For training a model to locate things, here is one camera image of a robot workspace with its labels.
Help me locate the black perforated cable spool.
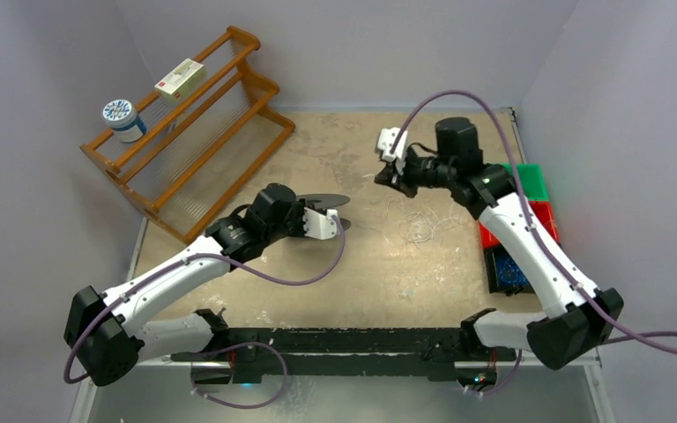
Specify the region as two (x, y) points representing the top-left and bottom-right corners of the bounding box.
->
(297, 193), (351, 211)

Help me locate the white thin cable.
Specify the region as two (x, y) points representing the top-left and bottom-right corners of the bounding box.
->
(359, 172), (465, 249)

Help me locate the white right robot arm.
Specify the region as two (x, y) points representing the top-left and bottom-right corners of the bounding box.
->
(375, 117), (624, 370)

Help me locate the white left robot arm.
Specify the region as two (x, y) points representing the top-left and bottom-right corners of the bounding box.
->
(63, 183), (320, 386)

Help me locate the orange wooden rack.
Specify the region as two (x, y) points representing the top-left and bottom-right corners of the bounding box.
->
(80, 26), (295, 243)

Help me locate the green plastic bin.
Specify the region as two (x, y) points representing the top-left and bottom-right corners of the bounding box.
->
(517, 164), (549, 202)

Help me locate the red plastic bin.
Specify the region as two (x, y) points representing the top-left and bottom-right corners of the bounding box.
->
(479, 201), (560, 249)

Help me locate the black plastic bin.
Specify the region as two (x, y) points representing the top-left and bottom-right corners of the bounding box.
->
(483, 245), (534, 296)

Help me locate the green white cardboard box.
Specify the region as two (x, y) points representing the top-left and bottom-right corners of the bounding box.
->
(154, 58), (206, 104)

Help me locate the blue white round jar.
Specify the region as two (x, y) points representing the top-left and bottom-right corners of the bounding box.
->
(101, 99), (147, 144)

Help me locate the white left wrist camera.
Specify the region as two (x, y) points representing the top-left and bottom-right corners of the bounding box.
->
(303, 208), (340, 241)

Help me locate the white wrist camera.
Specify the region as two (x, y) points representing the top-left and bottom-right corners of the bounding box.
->
(375, 127), (408, 163)
(303, 208), (340, 241)

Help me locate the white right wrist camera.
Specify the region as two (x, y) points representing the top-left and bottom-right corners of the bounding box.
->
(375, 127), (408, 163)

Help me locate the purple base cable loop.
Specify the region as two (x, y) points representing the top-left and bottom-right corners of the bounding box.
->
(189, 337), (289, 409)

